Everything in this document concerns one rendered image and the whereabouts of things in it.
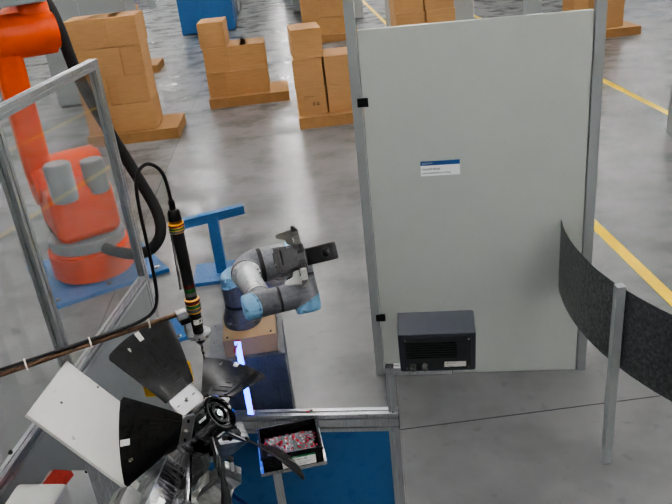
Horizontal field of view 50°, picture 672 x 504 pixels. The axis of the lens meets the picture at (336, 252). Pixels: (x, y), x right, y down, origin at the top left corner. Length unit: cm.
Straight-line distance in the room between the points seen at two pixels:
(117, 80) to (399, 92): 670
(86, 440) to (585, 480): 236
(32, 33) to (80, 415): 389
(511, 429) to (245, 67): 821
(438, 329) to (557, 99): 165
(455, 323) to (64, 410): 126
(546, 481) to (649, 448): 57
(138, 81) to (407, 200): 655
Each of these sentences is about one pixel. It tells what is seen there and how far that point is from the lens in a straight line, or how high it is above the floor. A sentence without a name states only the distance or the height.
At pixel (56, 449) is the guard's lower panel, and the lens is 293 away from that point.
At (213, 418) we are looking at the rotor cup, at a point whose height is 123.
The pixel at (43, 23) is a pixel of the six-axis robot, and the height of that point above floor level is 200.
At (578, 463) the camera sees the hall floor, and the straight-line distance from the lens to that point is 383.
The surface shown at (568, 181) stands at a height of 116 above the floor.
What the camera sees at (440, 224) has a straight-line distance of 389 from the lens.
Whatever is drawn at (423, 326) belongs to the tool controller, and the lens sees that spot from 246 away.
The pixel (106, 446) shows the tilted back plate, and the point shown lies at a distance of 230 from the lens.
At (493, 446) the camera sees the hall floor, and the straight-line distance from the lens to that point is 387.
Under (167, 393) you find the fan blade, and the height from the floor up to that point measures 128.
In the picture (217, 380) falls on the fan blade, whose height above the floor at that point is 118.
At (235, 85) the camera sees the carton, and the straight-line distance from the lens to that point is 1122.
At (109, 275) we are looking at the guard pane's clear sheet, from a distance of 334.
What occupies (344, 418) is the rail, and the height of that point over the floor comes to 84.
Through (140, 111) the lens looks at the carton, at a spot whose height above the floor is 38.
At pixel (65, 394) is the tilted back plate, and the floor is 132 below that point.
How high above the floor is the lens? 253
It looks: 25 degrees down
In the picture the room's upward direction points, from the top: 6 degrees counter-clockwise
